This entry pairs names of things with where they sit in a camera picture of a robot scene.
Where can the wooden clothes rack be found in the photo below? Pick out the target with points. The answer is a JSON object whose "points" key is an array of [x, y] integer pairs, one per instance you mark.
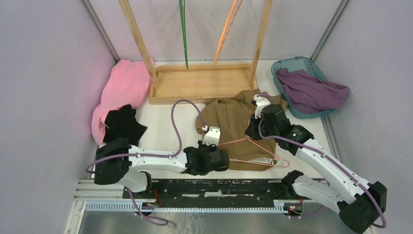
{"points": [[204, 81]]}

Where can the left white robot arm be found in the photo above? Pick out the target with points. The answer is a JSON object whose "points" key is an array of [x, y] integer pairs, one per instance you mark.
{"points": [[120, 163]]}

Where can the black garment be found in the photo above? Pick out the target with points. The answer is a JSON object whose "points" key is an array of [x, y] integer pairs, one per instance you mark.
{"points": [[122, 123]]}

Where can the tan brown pleated skirt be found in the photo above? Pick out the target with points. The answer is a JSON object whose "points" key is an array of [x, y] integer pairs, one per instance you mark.
{"points": [[232, 116]]}

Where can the teal plastic bin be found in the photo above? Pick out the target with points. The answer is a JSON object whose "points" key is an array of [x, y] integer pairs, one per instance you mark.
{"points": [[294, 64]]}

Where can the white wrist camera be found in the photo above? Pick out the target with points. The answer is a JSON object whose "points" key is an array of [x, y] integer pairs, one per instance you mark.
{"points": [[212, 136], [260, 101]]}

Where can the pink thin hanger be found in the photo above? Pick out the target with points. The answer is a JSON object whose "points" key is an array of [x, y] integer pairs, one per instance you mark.
{"points": [[247, 154]]}

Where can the orange wavy hanger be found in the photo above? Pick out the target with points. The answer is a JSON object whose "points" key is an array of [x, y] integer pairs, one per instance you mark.
{"points": [[227, 32]]}

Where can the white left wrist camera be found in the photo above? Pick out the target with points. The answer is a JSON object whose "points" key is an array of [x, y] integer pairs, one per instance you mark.
{"points": [[212, 136]]}

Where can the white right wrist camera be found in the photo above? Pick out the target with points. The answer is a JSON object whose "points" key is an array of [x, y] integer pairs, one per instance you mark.
{"points": [[260, 101]]}

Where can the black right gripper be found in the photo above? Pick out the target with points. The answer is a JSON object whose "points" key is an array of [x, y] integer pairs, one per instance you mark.
{"points": [[251, 130]]}

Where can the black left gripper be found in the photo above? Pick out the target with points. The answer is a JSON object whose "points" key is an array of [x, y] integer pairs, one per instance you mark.
{"points": [[213, 147]]}

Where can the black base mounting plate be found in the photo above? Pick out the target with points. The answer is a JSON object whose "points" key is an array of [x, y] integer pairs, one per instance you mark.
{"points": [[216, 193]]}

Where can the green hanger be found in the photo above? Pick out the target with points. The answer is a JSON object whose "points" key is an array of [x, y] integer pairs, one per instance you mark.
{"points": [[182, 6]]}

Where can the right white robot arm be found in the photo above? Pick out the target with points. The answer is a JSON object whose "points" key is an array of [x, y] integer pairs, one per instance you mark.
{"points": [[359, 203]]}

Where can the pink garment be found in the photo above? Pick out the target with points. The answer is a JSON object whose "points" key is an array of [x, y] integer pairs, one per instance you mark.
{"points": [[128, 84]]}

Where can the purple garment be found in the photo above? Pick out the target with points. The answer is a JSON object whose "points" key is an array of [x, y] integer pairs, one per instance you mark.
{"points": [[309, 94]]}

